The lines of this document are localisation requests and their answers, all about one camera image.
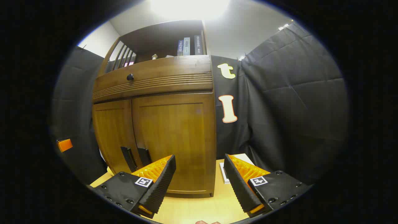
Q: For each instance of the ridged wooden cabinet drawer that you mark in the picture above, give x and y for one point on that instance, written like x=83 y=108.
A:
x=174 y=70

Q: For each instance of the wooden double-door shoe cabinet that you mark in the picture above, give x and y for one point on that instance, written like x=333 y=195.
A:
x=155 y=40

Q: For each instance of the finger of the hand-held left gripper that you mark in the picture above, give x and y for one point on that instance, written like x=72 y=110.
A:
x=64 y=145

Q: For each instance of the small ceiling light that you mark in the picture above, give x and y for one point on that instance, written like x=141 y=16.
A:
x=283 y=27
x=241 y=58

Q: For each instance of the light grey book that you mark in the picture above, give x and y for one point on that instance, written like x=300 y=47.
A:
x=186 y=46

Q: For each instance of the dark grey book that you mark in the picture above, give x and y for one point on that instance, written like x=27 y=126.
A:
x=198 y=45

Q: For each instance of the large ceiling light panel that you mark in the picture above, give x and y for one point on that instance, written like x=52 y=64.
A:
x=189 y=7

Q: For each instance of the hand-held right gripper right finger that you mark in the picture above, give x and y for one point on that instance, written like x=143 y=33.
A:
x=239 y=186

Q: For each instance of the dark blue book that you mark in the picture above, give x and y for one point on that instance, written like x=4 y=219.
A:
x=180 y=47

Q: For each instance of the white flat box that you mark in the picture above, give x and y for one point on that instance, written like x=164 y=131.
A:
x=245 y=159

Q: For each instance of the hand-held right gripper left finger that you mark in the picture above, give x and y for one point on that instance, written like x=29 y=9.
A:
x=161 y=186

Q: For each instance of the wooden cabinet door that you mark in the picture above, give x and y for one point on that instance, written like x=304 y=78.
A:
x=177 y=130
x=112 y=133

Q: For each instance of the black backdrop cloth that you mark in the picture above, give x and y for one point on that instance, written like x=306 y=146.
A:
x=279 y=93

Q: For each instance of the black round drawer knob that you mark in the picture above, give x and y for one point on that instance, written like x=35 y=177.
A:
x=130 y=76

